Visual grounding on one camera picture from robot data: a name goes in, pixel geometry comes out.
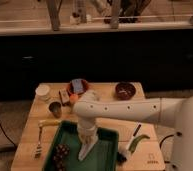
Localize green plastic tray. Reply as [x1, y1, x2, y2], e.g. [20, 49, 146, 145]
[42, 121, 119, 171]

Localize black cable right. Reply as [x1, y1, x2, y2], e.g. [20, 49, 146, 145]
[159, 134, 176, 164]

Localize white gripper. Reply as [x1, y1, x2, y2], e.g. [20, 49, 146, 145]
[78, 127, 97, 144]

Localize white plastic cup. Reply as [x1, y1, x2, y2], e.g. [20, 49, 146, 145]
[35, 85, 50, 101]

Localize dark red bowl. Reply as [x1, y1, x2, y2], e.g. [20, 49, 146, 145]
[115, 82, 136, 100]

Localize green cucumber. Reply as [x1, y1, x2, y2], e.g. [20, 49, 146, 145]
[129, 134, 150, 154]

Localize black cable left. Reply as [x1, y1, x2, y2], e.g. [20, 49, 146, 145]
[0, 105, 19, 153]

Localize yellow handled fork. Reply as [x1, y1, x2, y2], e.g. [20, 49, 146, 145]
[34, 119, 61, 158]

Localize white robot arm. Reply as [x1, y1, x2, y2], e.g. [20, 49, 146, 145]
[73, 90, 193, 171]

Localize black cable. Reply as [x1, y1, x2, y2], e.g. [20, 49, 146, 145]
[159, 134, 176, 164]
[0, 105, 19, 153]

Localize brown wooden block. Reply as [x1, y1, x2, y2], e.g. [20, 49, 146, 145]
[59, 89, 70, 106]

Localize dark red grape bunch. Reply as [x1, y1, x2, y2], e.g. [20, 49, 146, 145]
[53, 144, 70, 171]

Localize grey blue towel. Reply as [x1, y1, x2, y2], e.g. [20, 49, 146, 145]
[78, 136, 98, 161]

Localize blue sponge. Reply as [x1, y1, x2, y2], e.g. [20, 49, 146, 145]
[72, 79, 84, 94]

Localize dark metal cup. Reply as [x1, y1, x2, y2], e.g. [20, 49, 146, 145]
[49, 102, 62, 118]

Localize orange bowl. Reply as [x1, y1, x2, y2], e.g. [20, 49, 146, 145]
[66, 78, 89, 95]

